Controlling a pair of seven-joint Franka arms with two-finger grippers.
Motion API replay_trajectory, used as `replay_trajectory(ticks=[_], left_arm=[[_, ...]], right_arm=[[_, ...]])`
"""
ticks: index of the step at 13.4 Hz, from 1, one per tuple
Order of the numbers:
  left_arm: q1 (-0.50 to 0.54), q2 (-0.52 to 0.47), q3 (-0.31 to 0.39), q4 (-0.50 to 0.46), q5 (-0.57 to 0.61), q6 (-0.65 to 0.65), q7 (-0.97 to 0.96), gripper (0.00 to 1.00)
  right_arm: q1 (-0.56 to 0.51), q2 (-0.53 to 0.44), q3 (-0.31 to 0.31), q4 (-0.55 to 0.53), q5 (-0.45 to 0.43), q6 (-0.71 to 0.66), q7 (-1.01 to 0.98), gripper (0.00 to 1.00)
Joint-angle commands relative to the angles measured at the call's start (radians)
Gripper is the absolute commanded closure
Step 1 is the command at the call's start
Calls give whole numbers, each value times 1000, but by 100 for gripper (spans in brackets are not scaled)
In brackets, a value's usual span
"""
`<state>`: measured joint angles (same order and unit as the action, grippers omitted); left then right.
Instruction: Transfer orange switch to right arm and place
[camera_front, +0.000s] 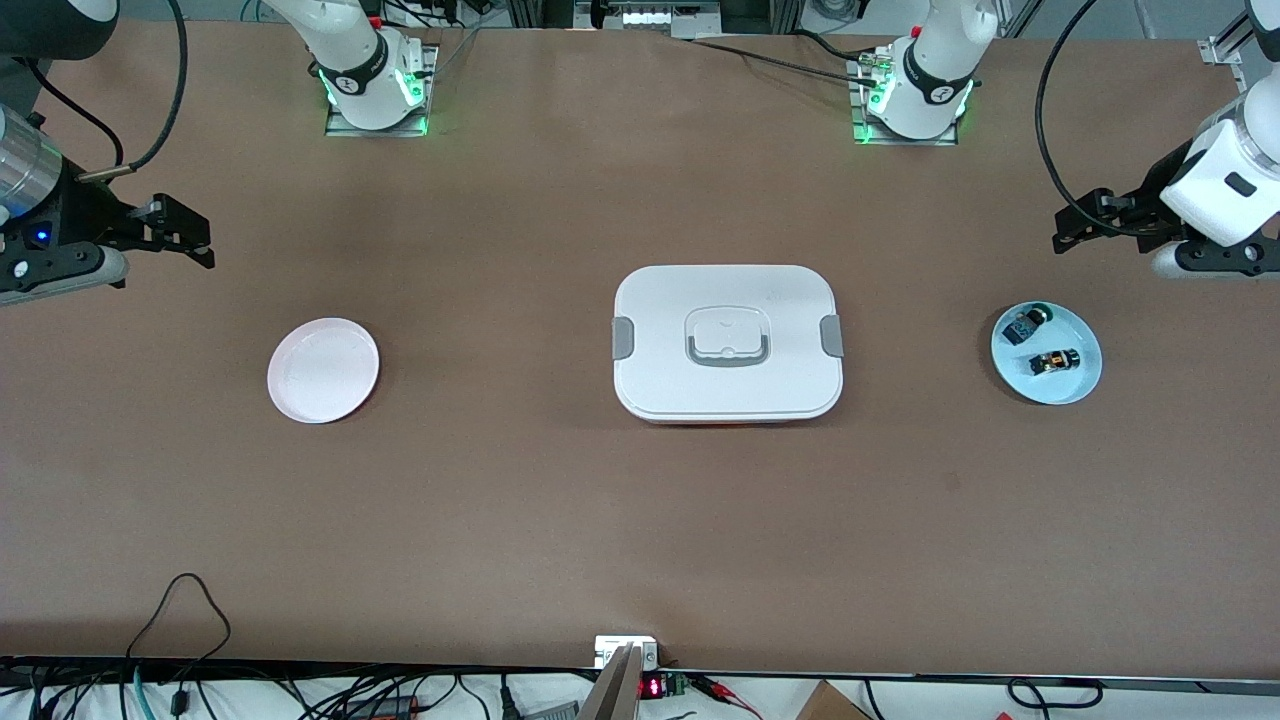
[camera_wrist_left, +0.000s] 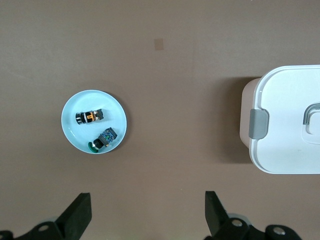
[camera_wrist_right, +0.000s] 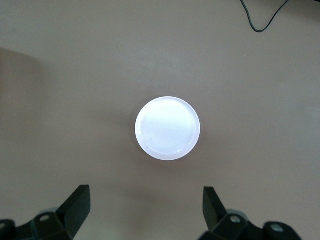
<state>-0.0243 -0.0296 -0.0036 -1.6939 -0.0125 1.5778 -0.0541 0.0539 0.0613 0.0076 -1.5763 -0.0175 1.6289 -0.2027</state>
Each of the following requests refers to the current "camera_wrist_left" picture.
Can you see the light blue round plate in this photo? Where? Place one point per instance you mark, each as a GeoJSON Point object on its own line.
{"type": "Point", "coordinates": [75, 135]}

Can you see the gray box latch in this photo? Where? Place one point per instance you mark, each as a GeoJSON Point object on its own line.
{"type": "Point", "coordinates": [258, 123]}

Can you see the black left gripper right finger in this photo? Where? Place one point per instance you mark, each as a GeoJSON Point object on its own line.
{"type": "Point", "coordinates": [217, 220]}

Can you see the white lidded storage box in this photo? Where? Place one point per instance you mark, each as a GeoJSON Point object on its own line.
{"type": "Point", "coordinates": [282, 95]}

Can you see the small blue black object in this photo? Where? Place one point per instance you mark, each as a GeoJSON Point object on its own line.
{"type": "Point", "coordinates": [105, 138]}

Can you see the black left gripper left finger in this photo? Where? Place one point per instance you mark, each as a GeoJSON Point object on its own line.
{"type": "Point", "coordinates": [75, 220]}

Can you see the orange push button switch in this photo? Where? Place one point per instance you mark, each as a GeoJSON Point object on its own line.
{"type": "Point", "coordinates": [90, 117]}

